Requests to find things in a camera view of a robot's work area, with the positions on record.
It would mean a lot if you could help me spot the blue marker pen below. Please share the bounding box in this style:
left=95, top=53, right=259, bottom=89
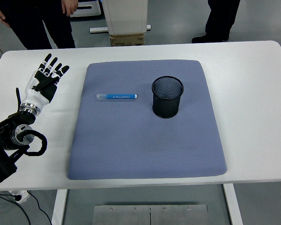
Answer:
left=96, top=93, right=138, bottom=101

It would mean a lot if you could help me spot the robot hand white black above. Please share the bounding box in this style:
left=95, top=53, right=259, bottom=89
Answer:
left=21, top=53, right=70, bottom=109

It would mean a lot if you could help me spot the person's hand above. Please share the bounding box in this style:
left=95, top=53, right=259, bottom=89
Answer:
left=61, top=0, right=78, bottom=17
left=0, top=4, right=11, bottom=28

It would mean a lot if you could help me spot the black floor cable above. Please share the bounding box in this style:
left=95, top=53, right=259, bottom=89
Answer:
left=0, top=191, right=52, bottom=225

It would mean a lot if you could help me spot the grey metal plate with screws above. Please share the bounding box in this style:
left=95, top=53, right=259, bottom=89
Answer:
left=93, top=204, right=208, bottom=225

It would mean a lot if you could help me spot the white device with black slot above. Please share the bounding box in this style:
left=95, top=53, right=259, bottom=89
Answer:
left=70, top=0, right=102, bottom=18

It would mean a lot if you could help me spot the white table leg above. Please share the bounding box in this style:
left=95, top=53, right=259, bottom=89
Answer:
left=222, top=184, right=244, bottom=225
left=51, top=189, right=68, bottom=225

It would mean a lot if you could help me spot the white base bar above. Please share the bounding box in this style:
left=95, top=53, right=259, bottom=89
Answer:
left=89, top=24, right=152, bottom=33

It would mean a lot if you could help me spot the cardboard box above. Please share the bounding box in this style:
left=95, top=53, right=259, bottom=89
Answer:
left=110, top=32, right=145, bottom=47

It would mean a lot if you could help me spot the black mesh pen holder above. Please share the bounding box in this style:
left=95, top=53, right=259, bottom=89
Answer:
left=151, top=75, right=185, bottom=119

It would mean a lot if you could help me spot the person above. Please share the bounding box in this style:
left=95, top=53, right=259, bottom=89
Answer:
left=0, top=0, right=78, bottom=50
left=192, top=0, right=241, bottom=44

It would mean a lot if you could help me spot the blue-grey textured mat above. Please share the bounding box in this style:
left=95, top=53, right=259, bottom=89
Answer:
left=67, top=59, right=228, bottom=180

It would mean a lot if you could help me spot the white power strip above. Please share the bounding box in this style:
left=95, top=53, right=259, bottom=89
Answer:
left=8, top=190, right=30, bottom=203

